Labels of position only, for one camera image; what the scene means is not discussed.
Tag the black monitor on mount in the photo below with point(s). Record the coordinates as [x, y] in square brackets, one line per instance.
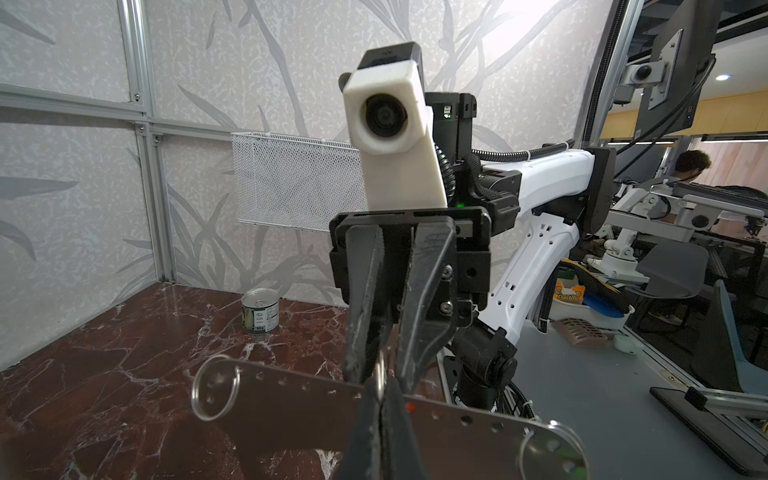
[680, 62]

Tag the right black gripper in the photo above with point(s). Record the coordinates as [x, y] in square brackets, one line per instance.
[430, 247]

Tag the white wire mesh basket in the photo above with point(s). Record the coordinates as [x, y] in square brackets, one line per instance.
[295, 182]

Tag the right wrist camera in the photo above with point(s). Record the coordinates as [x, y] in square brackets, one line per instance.
[391, 125]

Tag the person in background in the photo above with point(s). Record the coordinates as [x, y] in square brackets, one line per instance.
[690, 164]

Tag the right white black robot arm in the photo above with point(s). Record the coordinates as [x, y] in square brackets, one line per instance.
[539, 210]

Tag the small grey metal cup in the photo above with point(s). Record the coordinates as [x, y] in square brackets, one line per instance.
[260, 310]

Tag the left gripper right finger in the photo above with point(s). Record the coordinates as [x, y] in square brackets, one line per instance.
[400, 455]

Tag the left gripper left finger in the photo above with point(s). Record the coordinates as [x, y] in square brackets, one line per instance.
[362, 456]

